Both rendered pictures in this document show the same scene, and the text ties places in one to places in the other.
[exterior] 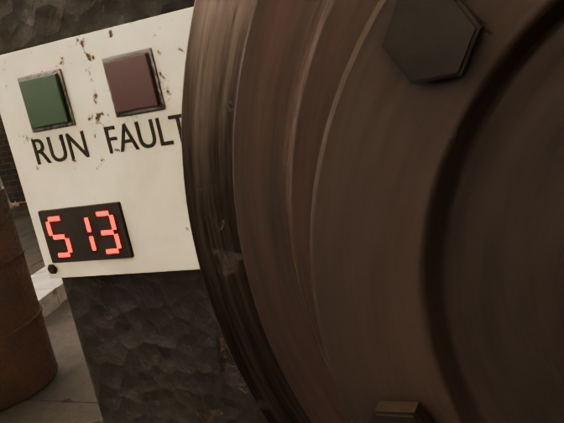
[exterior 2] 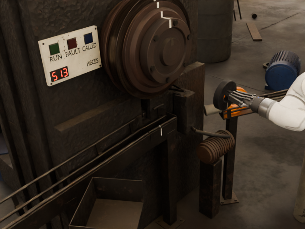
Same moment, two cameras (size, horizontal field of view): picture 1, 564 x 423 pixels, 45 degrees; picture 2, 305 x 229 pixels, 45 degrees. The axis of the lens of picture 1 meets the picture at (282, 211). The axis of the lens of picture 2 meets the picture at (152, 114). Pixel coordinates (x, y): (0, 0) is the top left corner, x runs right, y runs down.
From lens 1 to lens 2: 1.39 m
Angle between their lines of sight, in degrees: 66
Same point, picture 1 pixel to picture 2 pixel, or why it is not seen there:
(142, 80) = (74, 42)
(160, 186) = (74, 61)
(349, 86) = (150, 42)
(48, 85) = (56, 45)
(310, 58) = (137, 39)
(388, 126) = (152, 44)
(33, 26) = (46, 34)
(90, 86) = (63, 44)
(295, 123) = (135, 45)
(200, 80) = (118, 42)
